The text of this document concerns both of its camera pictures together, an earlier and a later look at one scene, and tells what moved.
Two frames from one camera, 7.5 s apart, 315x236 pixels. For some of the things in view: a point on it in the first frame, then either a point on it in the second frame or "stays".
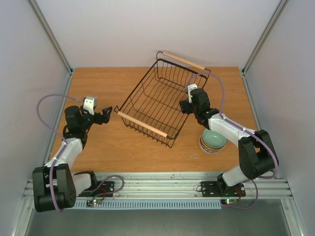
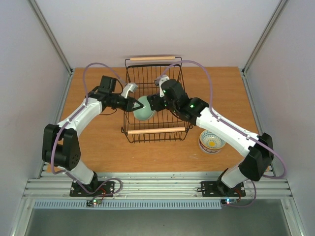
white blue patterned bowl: (206, 149) stays
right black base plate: (217, 189) stays
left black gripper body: (99, 120) to (117, 105)
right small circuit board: (228, 201) stays
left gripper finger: (106, 112) to (130, 102)
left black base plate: (102, 189) stays
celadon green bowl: (212, 139) to (145, 112)
